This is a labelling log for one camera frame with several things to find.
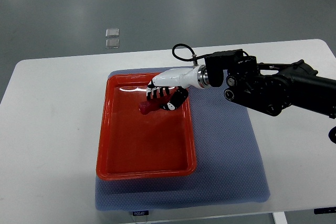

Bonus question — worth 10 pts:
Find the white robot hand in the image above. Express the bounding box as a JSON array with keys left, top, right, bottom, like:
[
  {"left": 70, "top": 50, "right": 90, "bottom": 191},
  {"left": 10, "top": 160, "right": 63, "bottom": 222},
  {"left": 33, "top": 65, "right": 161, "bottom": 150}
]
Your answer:
[{"left": 146, "top": 68, "right": 204, "bottom": 111}]

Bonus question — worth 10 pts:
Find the red pepper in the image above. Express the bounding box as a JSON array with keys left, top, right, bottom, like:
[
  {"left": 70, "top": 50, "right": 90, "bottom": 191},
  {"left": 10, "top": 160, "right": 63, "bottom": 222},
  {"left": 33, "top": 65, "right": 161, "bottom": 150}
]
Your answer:
[{"left": 139, "top": 95, "right": 176, "bottom": 115}]

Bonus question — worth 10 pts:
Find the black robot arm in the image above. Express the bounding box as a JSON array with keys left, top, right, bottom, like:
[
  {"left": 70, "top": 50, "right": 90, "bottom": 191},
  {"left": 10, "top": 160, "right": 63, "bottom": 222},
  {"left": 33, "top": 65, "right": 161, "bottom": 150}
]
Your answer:
[{"left": 146, "top": 49, "right": 335, "bottom": 119}]

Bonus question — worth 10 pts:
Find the red plastic tray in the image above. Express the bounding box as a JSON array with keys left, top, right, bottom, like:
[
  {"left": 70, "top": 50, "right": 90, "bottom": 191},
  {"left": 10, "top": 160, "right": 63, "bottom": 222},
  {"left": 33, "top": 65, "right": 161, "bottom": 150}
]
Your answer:
[{"left": 96, "top": 73, "right": 197, "bottom": 181}]

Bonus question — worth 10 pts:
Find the lower metal floor plate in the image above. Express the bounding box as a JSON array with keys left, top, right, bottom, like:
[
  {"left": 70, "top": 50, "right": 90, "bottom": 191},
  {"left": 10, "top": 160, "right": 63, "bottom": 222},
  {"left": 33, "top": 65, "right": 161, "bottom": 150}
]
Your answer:
[{"left": 106, "top": 38, "right": 120, "bottom": 49}]

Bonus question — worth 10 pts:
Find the metal floor plate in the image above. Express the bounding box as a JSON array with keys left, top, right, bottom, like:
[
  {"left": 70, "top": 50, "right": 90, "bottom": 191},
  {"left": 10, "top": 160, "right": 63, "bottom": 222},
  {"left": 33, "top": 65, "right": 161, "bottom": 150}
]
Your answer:
[
  {"left": 106, "top": 28, "right": 119, "bottom": 38},
  {"left": 106, "top": 38, "right": 120, "bottom": 49}
]

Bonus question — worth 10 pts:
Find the upper metal floor plate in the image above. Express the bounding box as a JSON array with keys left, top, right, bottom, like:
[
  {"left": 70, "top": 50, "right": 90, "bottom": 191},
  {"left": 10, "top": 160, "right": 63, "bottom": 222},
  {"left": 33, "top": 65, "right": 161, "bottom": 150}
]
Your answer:
[{"left": 106, "top": 28, "right": 119, "bottom": 38}]

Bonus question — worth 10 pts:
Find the blue-grey mesh mat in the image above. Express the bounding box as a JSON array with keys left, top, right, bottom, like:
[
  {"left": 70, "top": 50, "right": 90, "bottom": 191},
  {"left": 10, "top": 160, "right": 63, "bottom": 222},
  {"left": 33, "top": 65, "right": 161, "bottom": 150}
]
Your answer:
[{"left": 96, "top": 68, "right": 270, "bottom": 211}]

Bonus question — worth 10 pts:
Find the black table label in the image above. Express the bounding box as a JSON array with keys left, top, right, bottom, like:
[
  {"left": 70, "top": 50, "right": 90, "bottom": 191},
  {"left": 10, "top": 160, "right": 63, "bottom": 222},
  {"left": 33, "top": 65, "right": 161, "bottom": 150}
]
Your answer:
[{"left": 132, "top": 210, "right": 149, "bottom": 217}]

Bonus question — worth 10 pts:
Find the white table leg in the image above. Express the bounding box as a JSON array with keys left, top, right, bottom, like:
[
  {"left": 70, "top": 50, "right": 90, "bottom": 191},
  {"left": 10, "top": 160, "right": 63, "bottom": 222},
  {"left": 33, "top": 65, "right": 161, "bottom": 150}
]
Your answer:
[{"left": 272, "top": 212, "right": 288, "bottom": 224}]

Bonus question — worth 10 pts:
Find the dark blue table controller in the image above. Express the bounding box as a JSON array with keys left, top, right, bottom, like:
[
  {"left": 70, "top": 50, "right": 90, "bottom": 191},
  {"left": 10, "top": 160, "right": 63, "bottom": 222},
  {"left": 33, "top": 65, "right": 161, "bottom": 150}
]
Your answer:
[{"left": 313, "top": 207, "right": 336, "bottom": 215}]

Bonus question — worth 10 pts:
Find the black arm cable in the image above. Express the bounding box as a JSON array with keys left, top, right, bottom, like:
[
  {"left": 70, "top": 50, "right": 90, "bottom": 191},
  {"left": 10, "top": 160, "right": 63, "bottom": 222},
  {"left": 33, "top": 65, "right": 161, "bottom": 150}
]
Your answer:
[{"left": 172, "top": 44, "right": 208, "bottom": 67}]

